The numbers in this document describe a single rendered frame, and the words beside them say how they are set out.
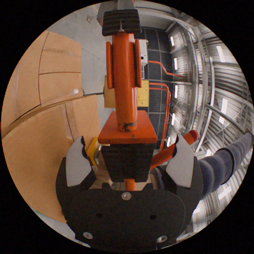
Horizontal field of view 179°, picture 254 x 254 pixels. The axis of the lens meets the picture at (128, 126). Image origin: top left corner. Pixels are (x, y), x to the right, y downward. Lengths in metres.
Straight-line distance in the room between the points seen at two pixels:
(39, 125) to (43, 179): 0.09
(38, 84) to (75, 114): 0.46
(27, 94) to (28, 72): 0.13
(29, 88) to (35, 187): 0.52
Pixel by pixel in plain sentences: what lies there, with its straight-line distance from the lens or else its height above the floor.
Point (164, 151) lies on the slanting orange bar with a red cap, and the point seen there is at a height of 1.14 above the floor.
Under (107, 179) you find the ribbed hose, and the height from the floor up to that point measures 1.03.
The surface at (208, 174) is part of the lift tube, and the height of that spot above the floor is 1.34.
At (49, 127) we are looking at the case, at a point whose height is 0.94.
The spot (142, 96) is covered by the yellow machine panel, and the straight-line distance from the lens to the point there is 7.50.
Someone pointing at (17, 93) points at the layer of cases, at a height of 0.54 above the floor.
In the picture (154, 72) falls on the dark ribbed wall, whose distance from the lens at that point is 11.07.
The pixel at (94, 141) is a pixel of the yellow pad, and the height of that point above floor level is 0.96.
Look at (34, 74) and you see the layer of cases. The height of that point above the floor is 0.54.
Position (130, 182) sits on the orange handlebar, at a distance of 0.18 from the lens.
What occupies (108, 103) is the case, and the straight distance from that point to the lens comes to 1.56.
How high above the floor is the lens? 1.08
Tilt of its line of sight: 2 degrees down
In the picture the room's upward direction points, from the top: 89 degrees clockwise
